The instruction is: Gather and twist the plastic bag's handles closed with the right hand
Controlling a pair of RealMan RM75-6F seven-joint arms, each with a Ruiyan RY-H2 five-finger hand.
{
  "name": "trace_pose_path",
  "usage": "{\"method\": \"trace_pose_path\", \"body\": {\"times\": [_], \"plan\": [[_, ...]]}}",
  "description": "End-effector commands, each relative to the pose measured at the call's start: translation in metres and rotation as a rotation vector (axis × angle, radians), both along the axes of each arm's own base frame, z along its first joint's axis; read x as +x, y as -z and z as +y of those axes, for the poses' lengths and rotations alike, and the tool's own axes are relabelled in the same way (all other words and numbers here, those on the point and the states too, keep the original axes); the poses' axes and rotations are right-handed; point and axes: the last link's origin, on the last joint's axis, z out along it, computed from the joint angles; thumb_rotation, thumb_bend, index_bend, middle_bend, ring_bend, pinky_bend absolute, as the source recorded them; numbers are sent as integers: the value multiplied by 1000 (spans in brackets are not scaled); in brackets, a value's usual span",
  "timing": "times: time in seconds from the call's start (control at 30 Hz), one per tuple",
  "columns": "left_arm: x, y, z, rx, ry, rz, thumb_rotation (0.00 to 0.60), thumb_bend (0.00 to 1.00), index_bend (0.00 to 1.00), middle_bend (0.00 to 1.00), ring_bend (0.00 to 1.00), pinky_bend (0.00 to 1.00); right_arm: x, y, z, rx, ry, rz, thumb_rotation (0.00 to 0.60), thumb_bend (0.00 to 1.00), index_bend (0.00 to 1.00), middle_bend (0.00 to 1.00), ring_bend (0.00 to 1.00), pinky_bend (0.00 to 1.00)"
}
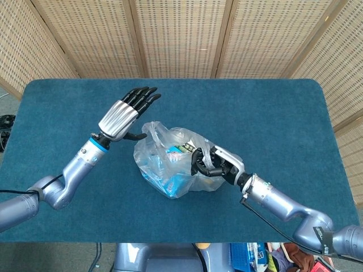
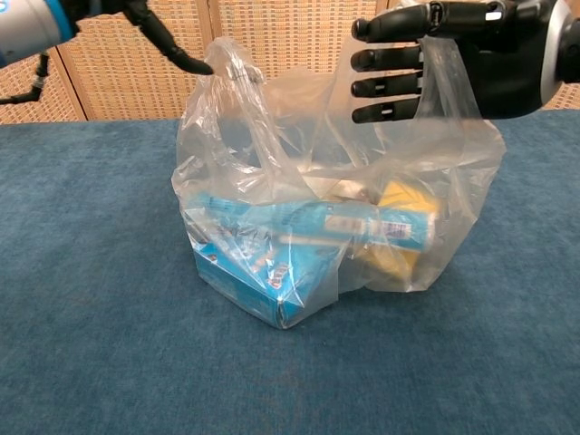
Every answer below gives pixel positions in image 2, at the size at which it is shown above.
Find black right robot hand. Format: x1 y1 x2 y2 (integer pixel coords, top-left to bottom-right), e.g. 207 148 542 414
351 0 580 125

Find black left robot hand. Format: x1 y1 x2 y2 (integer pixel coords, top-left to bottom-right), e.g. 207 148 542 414
67 0 215 76

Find clear plastic carrier bag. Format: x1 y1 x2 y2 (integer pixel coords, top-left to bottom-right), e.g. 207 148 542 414
170 35 507 330

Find woven bamboo folding screen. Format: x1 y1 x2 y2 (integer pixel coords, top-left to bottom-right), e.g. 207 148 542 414
0 0 580 126

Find yellow package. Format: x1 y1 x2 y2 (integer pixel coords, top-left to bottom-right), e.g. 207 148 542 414
357 180 443 283

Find silver beige wrapped item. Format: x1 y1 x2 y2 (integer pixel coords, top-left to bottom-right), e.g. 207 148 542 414
325 179 378 205

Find long blue toothpaste box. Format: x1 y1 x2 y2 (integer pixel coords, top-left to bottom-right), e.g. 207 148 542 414
198 192 439 253

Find teal blue table cloth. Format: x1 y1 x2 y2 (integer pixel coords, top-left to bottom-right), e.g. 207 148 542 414
0 108 580 435

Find blue cardboard box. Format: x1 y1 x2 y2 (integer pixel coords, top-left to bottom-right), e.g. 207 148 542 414
192 226 339 330

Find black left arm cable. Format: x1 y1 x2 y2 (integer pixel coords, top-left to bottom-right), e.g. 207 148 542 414
0 52 52 108

